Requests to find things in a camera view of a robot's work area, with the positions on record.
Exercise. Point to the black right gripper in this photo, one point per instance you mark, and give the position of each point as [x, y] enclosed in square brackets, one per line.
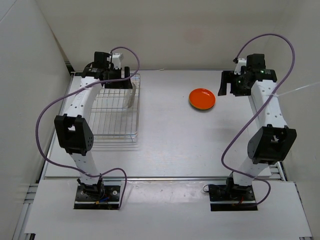
[229, 77]

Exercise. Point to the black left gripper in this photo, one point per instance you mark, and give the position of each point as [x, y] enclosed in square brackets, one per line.
[125, 84]

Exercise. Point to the orange plate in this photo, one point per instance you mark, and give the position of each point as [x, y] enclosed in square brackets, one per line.
[202, 94]

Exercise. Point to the green plate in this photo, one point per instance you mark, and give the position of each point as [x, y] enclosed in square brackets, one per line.
[202, 104]

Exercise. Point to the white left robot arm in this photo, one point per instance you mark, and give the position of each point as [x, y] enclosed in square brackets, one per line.
[72, 127]

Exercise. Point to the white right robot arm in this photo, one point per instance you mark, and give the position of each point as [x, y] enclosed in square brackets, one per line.
[274, 138]

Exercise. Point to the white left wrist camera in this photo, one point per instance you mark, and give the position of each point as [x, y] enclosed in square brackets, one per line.
[115, 60]

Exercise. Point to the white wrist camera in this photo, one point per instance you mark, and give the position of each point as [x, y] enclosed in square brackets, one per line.
[240, 62]
[115, 60]

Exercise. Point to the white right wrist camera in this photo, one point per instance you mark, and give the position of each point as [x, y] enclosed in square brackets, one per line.
[240, 62]

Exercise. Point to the chrome wire dish rack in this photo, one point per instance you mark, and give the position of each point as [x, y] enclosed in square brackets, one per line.
[110, 122]

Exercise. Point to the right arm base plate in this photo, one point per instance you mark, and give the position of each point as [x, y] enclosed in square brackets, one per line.
[223, 201]

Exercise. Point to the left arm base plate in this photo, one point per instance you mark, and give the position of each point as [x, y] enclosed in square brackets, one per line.
[109, 199]

